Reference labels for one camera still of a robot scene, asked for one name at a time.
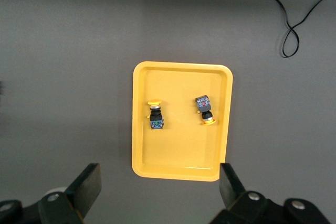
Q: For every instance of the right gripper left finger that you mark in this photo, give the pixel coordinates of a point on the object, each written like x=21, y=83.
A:
x=78, y=197

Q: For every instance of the yellow push button green contact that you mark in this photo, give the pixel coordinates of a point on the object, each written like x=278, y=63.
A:
x=156, y=123

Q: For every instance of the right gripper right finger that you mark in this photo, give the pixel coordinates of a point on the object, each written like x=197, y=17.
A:
x=236, y=203

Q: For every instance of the yellow plastic tray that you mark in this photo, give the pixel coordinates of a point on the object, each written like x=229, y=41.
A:
x=181, y=150

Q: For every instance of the yellow push button red contact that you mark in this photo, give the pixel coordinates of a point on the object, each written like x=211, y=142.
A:
x=203, y=104

